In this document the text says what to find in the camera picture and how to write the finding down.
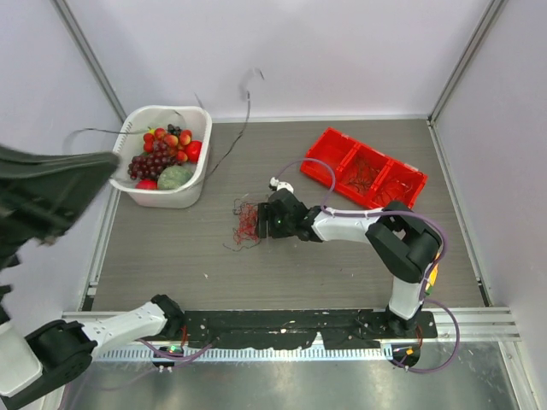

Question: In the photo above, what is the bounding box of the wire bundle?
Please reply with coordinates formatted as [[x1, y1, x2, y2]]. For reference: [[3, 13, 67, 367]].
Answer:
[[222, 196, 268, 253]]

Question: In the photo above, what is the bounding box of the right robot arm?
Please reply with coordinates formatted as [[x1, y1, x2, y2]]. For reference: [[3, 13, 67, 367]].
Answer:
[[255, 188, 446, 337]]

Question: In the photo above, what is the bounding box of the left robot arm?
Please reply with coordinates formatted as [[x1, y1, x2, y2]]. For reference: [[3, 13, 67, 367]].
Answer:
[[1, 147, 185, 409]]

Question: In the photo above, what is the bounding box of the red apple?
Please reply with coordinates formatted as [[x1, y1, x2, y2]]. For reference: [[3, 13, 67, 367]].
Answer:
[[185, 140, 203, 163]]

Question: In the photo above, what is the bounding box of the red compartment tray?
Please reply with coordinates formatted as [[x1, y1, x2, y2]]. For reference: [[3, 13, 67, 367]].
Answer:
[[300, 127, 427, 209]]

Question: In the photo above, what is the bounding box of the green melon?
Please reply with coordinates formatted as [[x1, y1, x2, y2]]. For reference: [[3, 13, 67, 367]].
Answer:
[[157, 166, 193, 190]]

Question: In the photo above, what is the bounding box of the white plastic basket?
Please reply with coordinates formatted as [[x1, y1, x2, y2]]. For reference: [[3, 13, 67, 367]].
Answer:
[[110, 105, 212, 208]]

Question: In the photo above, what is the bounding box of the red tomato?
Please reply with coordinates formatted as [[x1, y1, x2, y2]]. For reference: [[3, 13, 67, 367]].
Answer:
[[135, 179, 158, 190]]

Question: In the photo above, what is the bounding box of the purple grape bunch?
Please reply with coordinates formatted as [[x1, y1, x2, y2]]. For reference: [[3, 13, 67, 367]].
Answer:
[[126, 142, 177, 180]]

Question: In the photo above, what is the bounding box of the orange yellow carton box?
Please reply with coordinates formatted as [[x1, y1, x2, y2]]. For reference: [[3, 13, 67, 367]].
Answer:
[[425, 264, 438, 296]]

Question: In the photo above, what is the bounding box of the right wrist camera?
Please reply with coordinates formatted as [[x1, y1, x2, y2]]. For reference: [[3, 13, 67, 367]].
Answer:
[[268, 177, 294, 193]]

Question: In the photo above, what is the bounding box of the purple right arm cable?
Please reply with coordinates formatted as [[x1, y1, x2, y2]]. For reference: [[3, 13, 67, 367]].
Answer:
[[273, 157, 462, 377]]

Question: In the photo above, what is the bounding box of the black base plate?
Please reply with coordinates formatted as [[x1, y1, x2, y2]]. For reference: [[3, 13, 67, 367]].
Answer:
[[185, 309, 438, 350]]

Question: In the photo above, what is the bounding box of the white cable duct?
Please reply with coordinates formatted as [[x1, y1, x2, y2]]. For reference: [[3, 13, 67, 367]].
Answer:
[[97, 344, 393, 363]]

